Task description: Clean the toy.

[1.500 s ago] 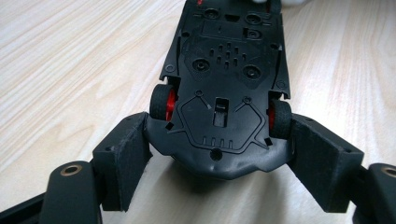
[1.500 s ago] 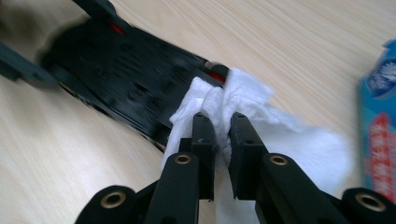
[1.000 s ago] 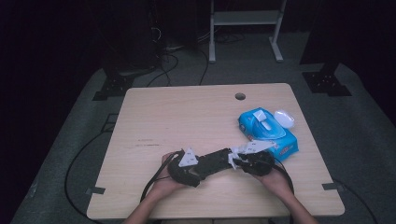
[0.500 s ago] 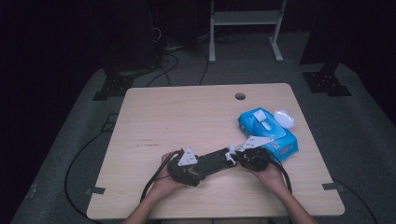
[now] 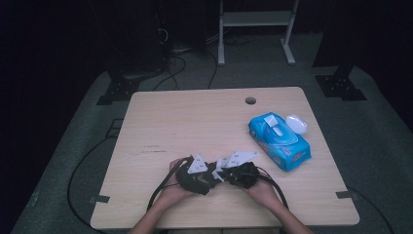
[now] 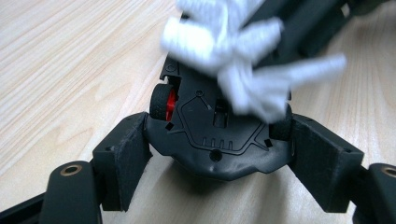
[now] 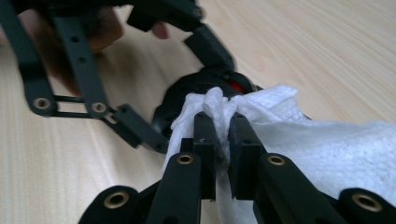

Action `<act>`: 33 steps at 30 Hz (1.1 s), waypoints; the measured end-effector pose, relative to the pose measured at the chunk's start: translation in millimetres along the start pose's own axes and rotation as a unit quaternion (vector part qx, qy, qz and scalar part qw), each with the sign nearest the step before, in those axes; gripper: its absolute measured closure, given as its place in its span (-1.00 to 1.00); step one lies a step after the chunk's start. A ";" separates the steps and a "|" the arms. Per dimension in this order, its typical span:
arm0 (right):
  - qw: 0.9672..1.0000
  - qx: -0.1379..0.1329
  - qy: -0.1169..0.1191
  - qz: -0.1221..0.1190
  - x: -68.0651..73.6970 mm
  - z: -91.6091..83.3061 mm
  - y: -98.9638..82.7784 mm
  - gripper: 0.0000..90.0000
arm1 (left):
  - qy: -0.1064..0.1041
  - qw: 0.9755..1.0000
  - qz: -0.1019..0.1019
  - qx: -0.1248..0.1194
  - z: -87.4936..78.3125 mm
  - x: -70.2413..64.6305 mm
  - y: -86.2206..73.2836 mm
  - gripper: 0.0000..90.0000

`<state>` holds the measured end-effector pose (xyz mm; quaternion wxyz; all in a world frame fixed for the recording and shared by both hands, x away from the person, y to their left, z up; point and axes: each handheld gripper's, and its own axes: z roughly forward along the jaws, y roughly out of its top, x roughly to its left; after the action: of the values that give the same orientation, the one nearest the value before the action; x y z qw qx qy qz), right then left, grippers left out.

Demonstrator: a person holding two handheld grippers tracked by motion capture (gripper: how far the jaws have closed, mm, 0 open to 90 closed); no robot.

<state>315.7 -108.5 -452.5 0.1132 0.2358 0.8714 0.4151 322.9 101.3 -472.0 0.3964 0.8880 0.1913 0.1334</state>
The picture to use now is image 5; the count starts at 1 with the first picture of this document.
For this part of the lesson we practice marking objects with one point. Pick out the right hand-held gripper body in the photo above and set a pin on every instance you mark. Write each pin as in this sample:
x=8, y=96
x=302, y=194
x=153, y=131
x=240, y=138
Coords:
x=245, y=175

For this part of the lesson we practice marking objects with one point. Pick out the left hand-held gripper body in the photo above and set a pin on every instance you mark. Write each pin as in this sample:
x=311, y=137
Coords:
x=190, y=180

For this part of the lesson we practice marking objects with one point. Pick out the white wet wipe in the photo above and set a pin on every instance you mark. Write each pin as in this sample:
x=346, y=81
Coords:
x=220, y=162

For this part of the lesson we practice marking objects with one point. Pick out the blue wet wipes packet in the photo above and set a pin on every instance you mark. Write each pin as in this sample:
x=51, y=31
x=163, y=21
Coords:
x=292, y=152

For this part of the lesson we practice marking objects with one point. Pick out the person's left hand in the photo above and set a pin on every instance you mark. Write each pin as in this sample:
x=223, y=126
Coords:
x=175, y=195

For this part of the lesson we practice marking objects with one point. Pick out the person's right hand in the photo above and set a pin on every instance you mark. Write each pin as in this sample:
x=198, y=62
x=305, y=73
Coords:
x=266, y=195

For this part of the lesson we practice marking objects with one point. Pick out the black tape strip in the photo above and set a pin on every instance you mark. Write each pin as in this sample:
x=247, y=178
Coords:
x=99, y=199
x=347, y=194

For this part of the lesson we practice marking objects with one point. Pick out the black stand base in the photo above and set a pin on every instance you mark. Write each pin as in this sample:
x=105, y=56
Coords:
x=120, y=91
x=339, y=87

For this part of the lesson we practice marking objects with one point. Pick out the white metal stand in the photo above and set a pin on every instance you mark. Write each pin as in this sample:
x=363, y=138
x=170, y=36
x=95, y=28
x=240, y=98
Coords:
x=256, y=19

